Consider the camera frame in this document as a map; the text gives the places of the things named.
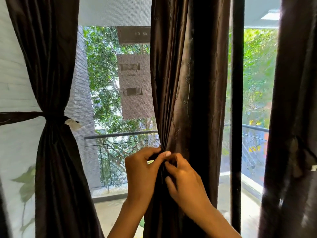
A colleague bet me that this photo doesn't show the person's left hand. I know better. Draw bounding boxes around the person's left hand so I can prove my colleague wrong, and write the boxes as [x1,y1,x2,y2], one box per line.
[124,147,172,209]

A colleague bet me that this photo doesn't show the person's right hand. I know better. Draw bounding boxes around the person's right hand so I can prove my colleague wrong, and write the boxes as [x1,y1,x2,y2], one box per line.
[164,153,215,221]

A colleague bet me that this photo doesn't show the dark brown curtain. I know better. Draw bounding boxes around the dark brown curtain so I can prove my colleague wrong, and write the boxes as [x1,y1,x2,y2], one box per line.
[5,0,104,238]
[143,0,231,238]
[257,0,317,238]

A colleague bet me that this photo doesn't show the dark brown curtain tie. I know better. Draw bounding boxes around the dark brown curtain tie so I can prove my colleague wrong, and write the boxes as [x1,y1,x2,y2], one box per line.
[0,111,82,131]

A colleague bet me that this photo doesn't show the person's left forearm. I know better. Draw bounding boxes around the person's left forearm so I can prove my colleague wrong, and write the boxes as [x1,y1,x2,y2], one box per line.
[107,199,149,238]

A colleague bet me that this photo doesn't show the black metal balcony railing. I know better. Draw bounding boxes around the black metal balcony railing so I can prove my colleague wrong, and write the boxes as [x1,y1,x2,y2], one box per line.
[84,124,270,190]

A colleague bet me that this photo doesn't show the paper notices on window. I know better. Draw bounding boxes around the paper notices on window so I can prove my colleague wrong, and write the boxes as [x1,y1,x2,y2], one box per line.
[117,54,155,120]

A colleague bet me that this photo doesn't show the large green plant leaves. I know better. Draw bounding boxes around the large green plant leaves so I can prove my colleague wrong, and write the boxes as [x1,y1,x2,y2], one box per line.
[11,165,36,233]

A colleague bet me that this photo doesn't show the green trees outside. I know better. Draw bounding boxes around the green trees outside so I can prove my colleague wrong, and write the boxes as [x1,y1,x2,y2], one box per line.
[83,26,279,186]

